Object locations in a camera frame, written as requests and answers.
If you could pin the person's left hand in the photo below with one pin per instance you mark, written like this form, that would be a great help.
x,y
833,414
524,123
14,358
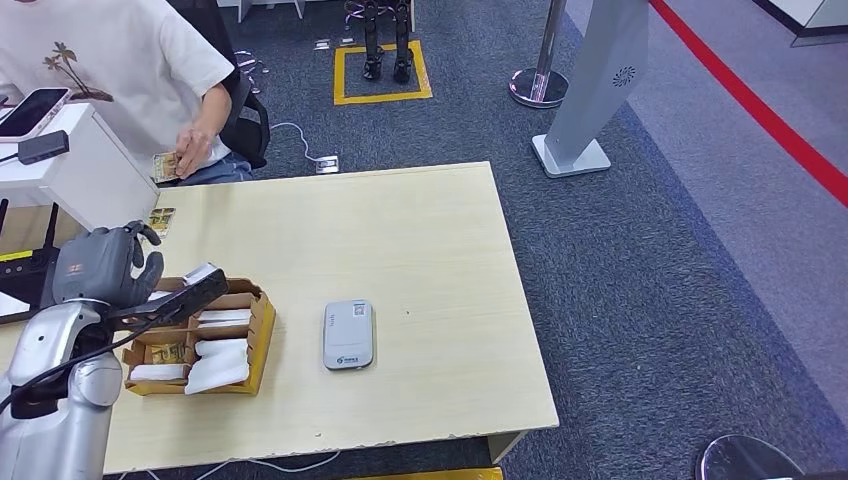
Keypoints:
x,y
195,149

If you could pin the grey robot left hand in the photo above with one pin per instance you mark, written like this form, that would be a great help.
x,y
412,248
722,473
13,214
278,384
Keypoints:
x,y
99,265

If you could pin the yellow patterned card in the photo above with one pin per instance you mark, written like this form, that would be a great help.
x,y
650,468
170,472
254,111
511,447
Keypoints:
x,y
162,220

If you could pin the cardboard divided card box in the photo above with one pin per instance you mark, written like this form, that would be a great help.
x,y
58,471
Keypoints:
x,y
264,338

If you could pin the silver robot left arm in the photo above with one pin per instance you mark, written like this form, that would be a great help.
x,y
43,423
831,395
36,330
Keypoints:
x,y
46,338

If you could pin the person's left forearm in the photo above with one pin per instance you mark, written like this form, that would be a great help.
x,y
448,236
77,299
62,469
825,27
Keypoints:
x,y
215,109

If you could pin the white key card sleeve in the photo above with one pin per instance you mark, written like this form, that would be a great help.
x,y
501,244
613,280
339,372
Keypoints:
x,y
222,348
158,295
225,316
159,372
215,376

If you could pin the yellow card in box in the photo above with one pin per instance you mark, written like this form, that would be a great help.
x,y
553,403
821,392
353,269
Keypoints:
x,y
167,353

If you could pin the person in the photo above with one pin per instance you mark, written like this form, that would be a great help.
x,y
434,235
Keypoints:
x,y
99,53

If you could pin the black office chair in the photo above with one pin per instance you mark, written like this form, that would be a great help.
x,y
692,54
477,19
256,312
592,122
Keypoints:
x,y
250,136

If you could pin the black router with antennas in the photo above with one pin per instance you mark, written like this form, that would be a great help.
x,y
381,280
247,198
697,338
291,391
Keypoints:
x,y
23,285

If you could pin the white desk riser stand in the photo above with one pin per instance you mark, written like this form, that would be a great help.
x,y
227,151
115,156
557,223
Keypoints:
x,y
86,179

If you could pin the white paper sheet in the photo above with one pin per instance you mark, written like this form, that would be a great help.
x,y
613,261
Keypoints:
x,y
10,305

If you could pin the small black hub box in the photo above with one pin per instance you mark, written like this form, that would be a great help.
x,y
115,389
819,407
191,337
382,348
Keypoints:
x,y
44,147

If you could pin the silver floor power socket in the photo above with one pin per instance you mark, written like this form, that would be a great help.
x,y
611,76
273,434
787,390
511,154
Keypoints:
x,y
327,164

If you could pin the white furniture legs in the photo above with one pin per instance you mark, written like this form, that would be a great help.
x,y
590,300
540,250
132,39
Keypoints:
x,y
246,10

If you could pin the yellow floor tape square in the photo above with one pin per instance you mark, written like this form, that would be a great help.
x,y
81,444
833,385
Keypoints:
x,y
340,76

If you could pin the smartphone in pink case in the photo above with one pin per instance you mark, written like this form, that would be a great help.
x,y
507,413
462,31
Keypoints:
x,y
33,112

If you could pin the black humanoid robot legs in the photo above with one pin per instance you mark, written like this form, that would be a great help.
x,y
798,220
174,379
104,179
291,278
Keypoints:
x,y
373,33

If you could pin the yellow floor tape strip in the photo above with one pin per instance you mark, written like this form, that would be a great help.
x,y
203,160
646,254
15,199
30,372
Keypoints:
x,y
450,474

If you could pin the grey kiosk pillar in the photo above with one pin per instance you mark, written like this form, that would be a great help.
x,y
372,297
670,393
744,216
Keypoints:
x,y
596,66

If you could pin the wooden desk leg panel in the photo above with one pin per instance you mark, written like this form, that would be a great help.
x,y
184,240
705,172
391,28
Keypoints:
x,y
505,445

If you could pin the round dark stanchion base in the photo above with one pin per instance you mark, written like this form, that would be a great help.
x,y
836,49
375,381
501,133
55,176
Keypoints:
x,y
742,464

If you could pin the white cabinet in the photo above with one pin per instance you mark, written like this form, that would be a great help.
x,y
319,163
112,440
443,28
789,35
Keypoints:
x,y
821,13

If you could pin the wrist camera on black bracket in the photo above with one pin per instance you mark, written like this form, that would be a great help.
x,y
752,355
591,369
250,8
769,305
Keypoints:
x,y
199,273

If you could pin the chrome stanchion post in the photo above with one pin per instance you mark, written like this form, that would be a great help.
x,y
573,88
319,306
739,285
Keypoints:
x,y
538,89

